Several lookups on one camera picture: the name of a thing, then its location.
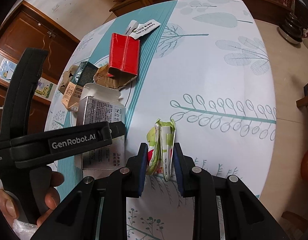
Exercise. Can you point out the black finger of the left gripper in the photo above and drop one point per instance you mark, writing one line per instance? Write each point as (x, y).
(16, 108)

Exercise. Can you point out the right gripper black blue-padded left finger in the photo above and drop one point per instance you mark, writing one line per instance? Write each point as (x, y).
(97, 208)

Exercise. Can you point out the small green white sachet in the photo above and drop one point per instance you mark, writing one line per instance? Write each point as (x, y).
(161, 139)

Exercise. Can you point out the white grey printed box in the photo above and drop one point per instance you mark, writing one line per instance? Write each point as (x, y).
(102, 115)

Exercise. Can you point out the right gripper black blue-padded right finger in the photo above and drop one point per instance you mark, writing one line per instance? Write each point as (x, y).
(226, 200)

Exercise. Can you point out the silver torn sachet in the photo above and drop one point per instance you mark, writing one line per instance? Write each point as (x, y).
(137, 30)

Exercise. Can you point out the dark teal tan small box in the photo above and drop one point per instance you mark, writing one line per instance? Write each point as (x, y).
(83, 74)

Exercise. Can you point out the children wall poster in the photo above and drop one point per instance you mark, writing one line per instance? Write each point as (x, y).
(27, 75)

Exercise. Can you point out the white teal patterned tablecloth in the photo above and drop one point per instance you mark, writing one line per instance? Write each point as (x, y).
(206, 67)

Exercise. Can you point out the clear plastic bag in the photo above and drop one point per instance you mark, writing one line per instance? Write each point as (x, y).
(23, 230)

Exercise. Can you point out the red foil torn box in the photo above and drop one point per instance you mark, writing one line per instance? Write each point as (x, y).
(123, 64)

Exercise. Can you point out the stacked dark pots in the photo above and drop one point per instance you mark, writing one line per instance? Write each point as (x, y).
(291, 29)

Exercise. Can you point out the brown wooden door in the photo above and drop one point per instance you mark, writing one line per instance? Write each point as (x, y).
(27, 27)

